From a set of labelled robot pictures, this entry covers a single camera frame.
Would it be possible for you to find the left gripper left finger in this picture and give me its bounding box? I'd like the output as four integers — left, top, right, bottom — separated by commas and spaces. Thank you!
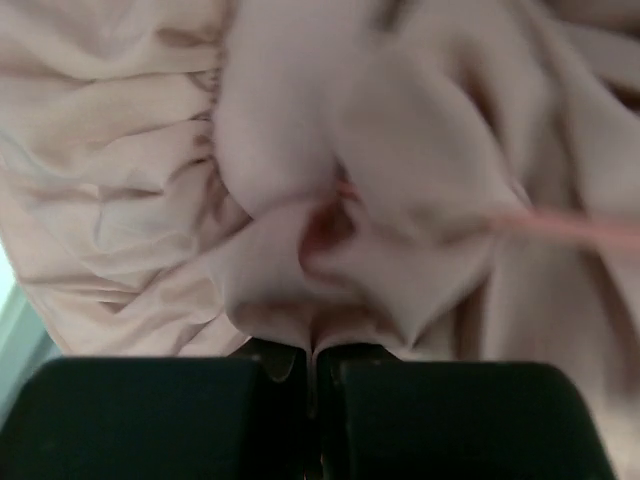
239, 338, 306, 384

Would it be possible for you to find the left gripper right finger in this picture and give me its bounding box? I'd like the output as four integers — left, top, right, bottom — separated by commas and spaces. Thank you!
316, 343, 395, 388

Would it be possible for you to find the pink pleated skirt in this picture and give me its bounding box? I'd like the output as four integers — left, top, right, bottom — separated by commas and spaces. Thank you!
0, 0, 640, 366

